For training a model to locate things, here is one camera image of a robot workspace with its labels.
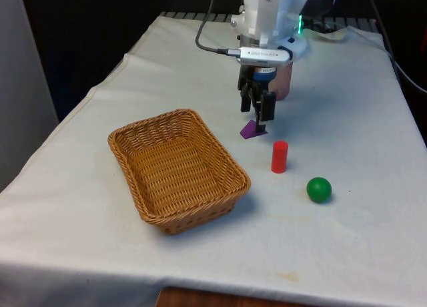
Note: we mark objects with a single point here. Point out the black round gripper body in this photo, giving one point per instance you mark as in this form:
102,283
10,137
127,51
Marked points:
263,74

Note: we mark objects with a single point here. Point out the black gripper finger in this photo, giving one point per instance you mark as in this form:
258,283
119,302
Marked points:
245,96
269,106

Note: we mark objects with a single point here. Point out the purple triangular block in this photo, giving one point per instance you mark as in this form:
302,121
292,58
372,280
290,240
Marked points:
248,131

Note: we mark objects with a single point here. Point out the red cylinder block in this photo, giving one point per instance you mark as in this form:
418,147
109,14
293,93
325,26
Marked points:
279,157

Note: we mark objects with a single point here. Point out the brown wicker basket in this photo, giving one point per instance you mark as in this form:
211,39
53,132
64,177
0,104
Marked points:
180,173

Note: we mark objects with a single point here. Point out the see-through pink cup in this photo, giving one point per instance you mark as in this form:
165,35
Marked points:
283,81

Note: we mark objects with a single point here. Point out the green ball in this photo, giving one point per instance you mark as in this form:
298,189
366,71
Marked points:
319,190

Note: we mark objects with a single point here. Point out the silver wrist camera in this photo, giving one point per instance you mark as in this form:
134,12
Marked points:
263,54

